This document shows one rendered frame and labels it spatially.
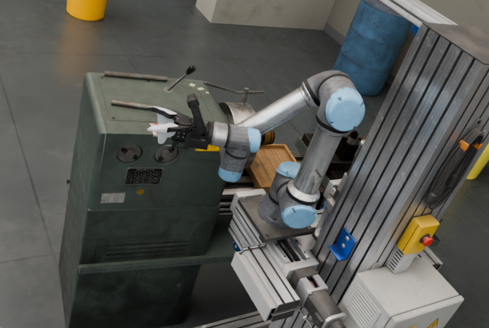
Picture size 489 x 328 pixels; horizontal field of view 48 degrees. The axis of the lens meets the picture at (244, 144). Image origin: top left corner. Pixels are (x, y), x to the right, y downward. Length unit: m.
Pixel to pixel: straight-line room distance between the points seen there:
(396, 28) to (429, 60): 4.34
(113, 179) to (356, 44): 4.27
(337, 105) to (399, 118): 0.24
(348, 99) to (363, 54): 4.48
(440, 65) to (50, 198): 2.67
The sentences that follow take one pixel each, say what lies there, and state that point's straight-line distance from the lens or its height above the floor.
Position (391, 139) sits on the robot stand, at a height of 1.67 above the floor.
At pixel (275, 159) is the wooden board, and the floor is 0.89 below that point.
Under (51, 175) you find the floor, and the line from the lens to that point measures 3.87.
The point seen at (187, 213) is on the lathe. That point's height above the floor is 0.83.
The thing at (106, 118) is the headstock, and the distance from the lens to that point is 2.20.
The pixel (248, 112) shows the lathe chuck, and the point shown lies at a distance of 2.53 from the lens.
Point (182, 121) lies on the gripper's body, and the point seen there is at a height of 1.59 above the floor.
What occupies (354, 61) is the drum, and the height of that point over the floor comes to 0.34.
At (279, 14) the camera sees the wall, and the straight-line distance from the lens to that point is 7.26.
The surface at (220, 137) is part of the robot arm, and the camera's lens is 1.65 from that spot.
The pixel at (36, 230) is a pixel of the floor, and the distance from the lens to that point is 3.48.
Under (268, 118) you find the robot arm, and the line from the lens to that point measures 1.78.
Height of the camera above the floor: 2.45
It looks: 32 degrees down
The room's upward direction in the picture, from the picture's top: 19 degrees clockwise
